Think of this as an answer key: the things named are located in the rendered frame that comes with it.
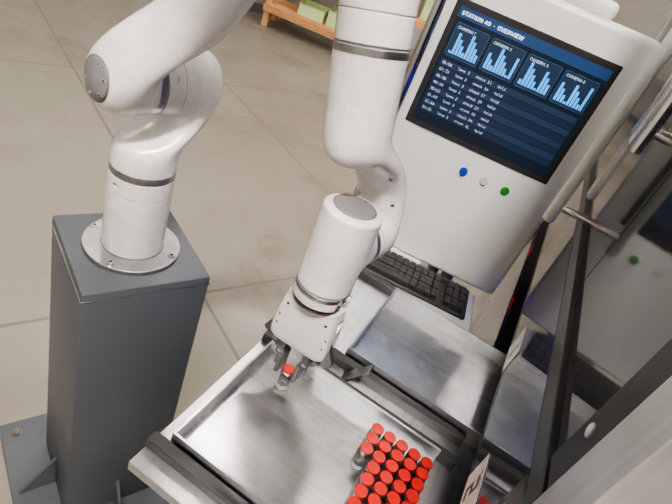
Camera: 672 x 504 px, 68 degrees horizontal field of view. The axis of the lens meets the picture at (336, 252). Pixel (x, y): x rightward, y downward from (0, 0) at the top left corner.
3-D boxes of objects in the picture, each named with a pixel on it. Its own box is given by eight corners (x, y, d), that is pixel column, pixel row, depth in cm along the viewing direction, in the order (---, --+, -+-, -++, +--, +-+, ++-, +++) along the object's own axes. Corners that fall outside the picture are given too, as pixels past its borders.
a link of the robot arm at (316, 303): (363, 284, 75) (356, 299, 77) (314, 255, 77) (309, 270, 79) (338, 311, 69) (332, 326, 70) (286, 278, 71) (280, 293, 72)
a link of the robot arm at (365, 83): (391, 42, 69) (355, 240, 82) (317, 36, 57) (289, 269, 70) (449, 54, 65) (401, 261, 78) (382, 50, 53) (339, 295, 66)
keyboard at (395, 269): (467, 293, 145) (471, 287, 143) (462, 321, 133) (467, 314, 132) (344, 232, 148) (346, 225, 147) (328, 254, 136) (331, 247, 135)
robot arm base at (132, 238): (71, 221, 104) (75, 142, 94) (161, 216, 116) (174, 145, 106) (95, 282, 93) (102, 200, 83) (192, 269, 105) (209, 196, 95)
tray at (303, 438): (432, 461, 85) (441, 449, 83) (371, 608, 64) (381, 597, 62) (271, 349, 92) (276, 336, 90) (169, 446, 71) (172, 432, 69)
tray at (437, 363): (523, 380, 110) (532, 370, 108) (502, 467, 89) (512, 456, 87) (390, 298, 117) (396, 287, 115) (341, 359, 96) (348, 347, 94)
